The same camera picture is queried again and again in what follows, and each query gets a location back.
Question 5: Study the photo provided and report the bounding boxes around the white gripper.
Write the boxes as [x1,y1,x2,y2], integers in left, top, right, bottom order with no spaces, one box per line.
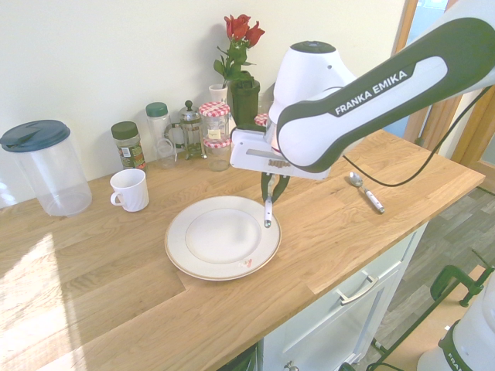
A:
[230,127,330,204]

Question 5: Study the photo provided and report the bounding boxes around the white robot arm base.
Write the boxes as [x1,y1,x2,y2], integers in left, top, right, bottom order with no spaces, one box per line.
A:
[417,270,495,371]

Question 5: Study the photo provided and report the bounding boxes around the white plate with gold rim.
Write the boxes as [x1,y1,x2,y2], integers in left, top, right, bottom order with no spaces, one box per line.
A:
[164,195,282,282]

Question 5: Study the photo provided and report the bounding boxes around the small jar red checked lid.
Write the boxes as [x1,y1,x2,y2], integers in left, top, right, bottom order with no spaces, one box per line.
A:
[203,138,232,172]

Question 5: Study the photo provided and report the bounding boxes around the large jar red checked lid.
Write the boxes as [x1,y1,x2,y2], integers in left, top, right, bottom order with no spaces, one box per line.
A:
[199,100,231,142]

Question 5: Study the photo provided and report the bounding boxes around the glass French press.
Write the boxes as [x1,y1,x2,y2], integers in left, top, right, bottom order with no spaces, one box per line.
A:
[166,100,208,161]

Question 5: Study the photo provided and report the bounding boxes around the white vase blue pattern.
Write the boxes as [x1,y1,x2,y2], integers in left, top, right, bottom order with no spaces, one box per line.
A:
[209,83,229,106]

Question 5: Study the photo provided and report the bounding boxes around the clear drinking glass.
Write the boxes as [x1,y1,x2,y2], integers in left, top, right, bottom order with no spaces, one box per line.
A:
[155,138,179,171]

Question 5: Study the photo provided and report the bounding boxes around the clear bottle green lid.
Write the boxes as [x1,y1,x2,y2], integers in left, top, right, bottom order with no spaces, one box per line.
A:
[145,101,173,163]

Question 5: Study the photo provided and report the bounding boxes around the white mug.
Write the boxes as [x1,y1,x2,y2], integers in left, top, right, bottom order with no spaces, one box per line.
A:
[109,168,150,213]

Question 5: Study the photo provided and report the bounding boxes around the coffee jar green lid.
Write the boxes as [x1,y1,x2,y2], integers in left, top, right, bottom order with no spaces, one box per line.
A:
[111,121,149,174]

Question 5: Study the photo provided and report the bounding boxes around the red roses with leaves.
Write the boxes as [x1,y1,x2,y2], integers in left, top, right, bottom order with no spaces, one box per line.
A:
[213,14,266,88]

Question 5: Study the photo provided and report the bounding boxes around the green clamp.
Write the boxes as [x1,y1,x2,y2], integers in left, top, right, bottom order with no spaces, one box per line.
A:
[431,249,495,307]

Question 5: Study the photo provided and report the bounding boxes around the clear pitcher blue lid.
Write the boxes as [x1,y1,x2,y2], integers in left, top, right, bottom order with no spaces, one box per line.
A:
[0,118,93,217]

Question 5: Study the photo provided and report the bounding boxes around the white-handled spoon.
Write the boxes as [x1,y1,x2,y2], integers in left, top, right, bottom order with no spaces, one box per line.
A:
[348,171,386,215]

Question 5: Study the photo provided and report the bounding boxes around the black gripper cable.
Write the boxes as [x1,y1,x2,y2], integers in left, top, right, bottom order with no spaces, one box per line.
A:
[342,87,495,188]

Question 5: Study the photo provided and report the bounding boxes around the silver drawer handle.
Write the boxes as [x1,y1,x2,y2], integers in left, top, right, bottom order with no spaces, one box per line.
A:
[335,276,378,306]

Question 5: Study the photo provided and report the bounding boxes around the white drawer with handle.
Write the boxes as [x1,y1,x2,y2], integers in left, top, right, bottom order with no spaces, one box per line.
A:
[262,223,430,371]

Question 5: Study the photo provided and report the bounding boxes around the wooden door frame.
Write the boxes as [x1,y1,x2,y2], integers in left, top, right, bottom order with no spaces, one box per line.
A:
[391,0,495,171]

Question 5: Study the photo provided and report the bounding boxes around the black floor cable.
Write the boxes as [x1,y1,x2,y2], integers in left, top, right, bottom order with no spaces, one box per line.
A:
[370,335,426,371]

